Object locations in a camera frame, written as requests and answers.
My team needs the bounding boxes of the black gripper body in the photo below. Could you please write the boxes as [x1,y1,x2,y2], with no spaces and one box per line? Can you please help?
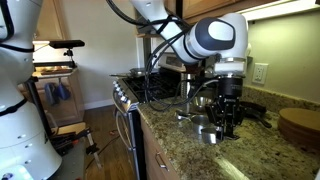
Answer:
[205,77,244,128]

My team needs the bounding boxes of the medium steel measuring cup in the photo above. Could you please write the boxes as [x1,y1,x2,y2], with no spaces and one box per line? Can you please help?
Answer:
[201,128,221,144]

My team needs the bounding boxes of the large steel measuring cup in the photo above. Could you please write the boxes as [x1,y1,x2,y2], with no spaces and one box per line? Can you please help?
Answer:
[175,111,210,135]

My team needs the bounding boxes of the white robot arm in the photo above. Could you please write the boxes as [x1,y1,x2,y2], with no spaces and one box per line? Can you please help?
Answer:
[130,0,248,140]

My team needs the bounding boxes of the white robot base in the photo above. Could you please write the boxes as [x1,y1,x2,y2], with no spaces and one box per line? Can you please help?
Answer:
[0,0,62,180]

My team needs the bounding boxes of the black cast iron skillet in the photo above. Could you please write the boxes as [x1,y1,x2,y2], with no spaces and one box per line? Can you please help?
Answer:
[240,101,272,128]

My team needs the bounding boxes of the steel mixing bowl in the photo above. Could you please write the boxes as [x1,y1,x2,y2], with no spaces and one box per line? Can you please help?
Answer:
[191,96,212,112]

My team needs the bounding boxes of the front perforated steel utensil holder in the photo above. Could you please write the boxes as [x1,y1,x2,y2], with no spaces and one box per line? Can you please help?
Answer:
[181,73,195,99]

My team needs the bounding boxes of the round wooden board stack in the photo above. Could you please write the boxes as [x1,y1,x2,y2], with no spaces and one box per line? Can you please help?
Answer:
[278,108,320,150]

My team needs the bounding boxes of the black gas stove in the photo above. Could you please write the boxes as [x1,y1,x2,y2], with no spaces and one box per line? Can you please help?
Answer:
[112,69,180,180]

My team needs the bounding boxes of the steel pan on stove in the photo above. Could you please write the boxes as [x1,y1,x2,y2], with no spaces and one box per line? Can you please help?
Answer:
[111,68,146,78]

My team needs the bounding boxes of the wooden upper cabinets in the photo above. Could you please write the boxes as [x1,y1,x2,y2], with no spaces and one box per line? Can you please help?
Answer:
[162,0,277,25]

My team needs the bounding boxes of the under-cabinet light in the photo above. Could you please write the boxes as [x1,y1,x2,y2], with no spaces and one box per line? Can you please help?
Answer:
[240,0,320,21]

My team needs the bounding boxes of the white wall outlet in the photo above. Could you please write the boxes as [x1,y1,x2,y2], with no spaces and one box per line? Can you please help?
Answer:
[252,63,268,85]

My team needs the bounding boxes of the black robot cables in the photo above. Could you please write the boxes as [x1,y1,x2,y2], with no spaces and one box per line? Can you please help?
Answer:
[106,0,219,113]

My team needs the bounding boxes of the black camera on stand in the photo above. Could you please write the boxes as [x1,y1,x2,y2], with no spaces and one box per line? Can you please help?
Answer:
[34,40,85,68]

